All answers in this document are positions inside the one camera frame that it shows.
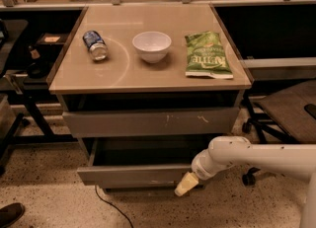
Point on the blue soda can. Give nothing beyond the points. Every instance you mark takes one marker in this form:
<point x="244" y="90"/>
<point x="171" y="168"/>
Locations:
<point x="96" y="46"/>

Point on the grey bottom drawer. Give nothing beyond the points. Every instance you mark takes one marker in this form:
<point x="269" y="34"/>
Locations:
<point x="138" y="185"/>

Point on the dark shoe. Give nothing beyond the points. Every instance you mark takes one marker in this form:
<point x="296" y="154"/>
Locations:
<point x="11" y="213"/>

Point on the grey drawer cabinet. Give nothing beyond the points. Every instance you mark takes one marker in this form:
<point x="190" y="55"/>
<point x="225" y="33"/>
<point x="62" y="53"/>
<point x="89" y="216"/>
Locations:
<point x="125" y="82"/>

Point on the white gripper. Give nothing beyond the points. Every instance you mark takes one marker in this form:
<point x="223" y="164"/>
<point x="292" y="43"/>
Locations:
<point x="201" y="169"/>

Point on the black side table frame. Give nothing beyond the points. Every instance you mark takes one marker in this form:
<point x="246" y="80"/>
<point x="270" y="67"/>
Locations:
<point x="28" y="97"/>

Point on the black left chair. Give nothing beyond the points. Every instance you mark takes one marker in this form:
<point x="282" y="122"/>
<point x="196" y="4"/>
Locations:
<point x="9" y="121"/>

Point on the white bowl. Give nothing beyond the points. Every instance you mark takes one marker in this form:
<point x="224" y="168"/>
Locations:
<point x="152" y="46"/>

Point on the green chip bag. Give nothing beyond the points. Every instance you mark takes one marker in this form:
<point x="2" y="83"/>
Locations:
<point x="206" y="56"/>

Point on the grey top drawer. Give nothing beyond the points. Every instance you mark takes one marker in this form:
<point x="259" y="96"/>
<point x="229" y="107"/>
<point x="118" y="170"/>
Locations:
<point x="150" y="122"/>

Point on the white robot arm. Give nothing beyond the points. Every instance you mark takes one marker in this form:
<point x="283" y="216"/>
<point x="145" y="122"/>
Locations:
<point x="294" y="160"/>

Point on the grey drawer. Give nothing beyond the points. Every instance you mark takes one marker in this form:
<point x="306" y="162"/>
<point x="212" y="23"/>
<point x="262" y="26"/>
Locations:
<point x="138" y="185"/>
<point x="150" y="122"/>
<point x="141" y="158"/>

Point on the black office chair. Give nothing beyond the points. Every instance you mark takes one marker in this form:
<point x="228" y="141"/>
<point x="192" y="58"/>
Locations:
<point x="287" y="114"/>

